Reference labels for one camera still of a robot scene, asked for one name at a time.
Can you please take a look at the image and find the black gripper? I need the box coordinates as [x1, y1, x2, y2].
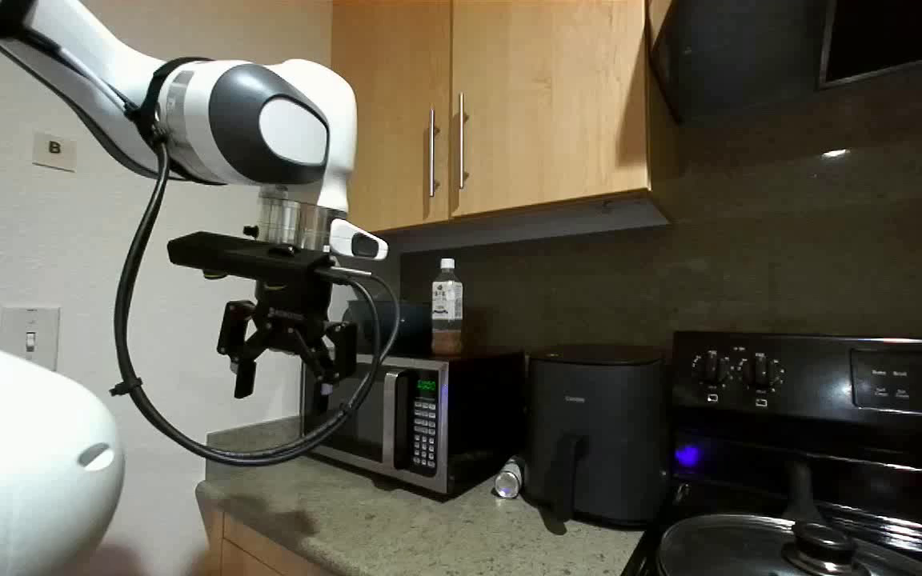
[218, 282, 358, 403]

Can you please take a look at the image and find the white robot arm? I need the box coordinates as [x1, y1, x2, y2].
[0, 0, 360, 576]

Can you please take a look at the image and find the wooden lower cabinet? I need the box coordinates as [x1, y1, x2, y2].
[197, 502, 331, 576]

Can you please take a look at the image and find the dark blue bowl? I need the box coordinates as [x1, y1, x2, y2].
[345, 298, 431, 357]

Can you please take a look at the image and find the brown liquid bottle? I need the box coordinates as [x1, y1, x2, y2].
[431, 257, 464, 357]

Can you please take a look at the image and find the stainless steel microwave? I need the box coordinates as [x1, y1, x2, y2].
[314, 353, 524, 498]

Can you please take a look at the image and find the small clear glass object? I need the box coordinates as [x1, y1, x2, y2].
[492, 459, 524, 498]

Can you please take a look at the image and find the black air fryer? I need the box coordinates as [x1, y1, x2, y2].
[524, 348, 670, 530]

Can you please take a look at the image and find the black range hood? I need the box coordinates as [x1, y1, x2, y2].
[649, 0, 922, 122]

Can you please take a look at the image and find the pan with glass lid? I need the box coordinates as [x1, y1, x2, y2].
[653, 465, 922, 576]

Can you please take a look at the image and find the black stove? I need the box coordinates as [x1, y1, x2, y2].
[622, 329, 922, 576]

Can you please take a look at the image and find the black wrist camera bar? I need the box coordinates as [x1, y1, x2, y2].
[165, 229, 331, 285]

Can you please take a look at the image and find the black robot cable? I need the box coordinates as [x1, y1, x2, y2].
[107, 138, 403, 470]

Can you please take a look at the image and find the white wall thermostat plate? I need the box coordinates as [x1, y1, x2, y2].
[33, 132, 77, 174]

